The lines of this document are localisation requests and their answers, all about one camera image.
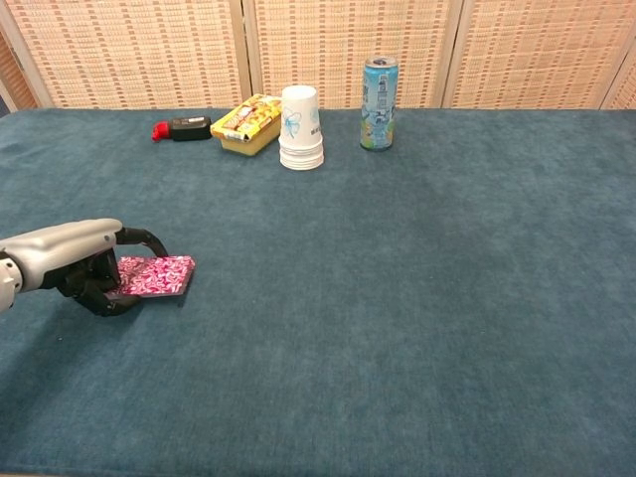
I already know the white paper cup stack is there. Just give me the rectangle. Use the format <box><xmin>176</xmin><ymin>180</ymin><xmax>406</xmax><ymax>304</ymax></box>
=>
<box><xmin>277</xmin><ymin>84</ymin><xmax>326</xmax><ymax>172</ymax></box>

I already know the yellow snack box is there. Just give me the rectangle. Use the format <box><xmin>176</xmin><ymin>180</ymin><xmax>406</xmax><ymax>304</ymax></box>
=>
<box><xmin>210</xmin><ymin>92</ymin><xmax>283</xmax><ymax>158</ymax></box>

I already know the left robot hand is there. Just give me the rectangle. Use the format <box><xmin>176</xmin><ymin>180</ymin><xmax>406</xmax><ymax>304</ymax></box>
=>
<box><xmin>0</xmin><ymin>218</ymin><xmax>173</xmax><ymax>318</ymax></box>

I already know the black bottle red cap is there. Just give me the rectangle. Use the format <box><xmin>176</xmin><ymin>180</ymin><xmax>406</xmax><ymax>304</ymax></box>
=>
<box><xmin>151</xmin><ymin>115</ymin><xmax>214</xmax><ymax>143</ymax></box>

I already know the woven bamboo screen panel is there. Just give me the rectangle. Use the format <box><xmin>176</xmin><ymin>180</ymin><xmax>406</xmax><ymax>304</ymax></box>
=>
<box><xmin>0</xmin><ymin>29</ymin><xmax>41</xmax><ymax>114</ymax></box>
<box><xmin>440</xmin><ymin>0</ymin><xmax>636</xmax><ymax>111</ymax></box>
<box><xmin>241</xmin><ymin>0</ymin><xmax>469</xmax><ymax>111</ymax></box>
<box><xmin>0</xmin><ymin>0</ymin><xmax>253</xmax><ymax>111</ymax></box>
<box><xmin>598</xmin><ymin>42</ymin><xmax>636</xmax><ymax>111</ymax></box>

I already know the light blue drink can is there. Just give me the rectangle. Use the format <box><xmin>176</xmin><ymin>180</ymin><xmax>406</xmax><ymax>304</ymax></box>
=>
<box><xmin>360</xmin><ymin>56</ymin><xmax>399</xmax><ymax>153</ymax></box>

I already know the pink patterned card stack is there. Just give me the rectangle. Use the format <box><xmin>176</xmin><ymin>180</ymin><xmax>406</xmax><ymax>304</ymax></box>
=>
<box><xmin>105</xmin><ymin>254</ymin><xmax>198</xmax><ymax>304</ymax></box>

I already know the blue felt table mat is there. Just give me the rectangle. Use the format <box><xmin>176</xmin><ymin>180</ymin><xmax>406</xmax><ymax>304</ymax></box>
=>
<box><xmin>0</xmin><ymin>106</ymin><xmax>636</xmax><ymax>474</ymax></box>

